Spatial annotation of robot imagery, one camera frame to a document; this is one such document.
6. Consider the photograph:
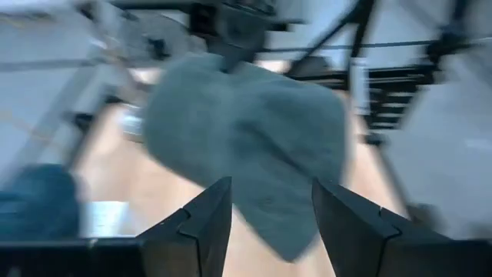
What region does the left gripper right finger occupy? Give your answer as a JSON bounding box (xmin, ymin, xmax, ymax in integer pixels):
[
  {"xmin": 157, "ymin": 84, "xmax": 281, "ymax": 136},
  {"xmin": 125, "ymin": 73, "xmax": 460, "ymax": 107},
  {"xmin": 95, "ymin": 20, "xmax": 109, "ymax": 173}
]
[{"xmin": 311, "ymin": 177, "xmax": 492, "ymax": 277}]

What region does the dark teal cap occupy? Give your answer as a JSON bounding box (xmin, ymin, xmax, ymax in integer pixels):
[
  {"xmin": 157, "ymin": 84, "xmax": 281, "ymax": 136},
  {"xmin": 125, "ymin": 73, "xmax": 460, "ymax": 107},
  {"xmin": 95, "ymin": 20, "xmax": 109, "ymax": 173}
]
[{"xmin": 142, "ymin": 52, "xmax": 349, "ymax": 264}]

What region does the white perforated shelf riser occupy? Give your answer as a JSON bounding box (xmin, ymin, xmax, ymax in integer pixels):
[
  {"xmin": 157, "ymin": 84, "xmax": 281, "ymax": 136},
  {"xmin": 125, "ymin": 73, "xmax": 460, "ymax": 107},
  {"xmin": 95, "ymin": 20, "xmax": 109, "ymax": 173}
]
[{"xmin": 78, "ymin": 199, "xmax": 134, "ymax": 236}]

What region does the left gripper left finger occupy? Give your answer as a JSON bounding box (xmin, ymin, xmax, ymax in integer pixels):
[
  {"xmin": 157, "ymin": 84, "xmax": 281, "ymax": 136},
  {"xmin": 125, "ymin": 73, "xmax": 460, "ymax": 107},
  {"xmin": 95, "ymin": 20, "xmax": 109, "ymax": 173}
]
[{"xmin": 0, "ymin": 175, "xmax": 234, "ymax": 277}]

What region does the blue denim cap white label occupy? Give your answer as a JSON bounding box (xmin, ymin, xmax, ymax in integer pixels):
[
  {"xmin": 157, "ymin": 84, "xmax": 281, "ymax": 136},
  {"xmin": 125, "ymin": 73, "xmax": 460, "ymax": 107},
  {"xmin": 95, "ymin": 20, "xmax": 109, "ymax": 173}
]
[{"xmin": 0, "ymin": 163, "xmax": 81, "ymax": 242}]

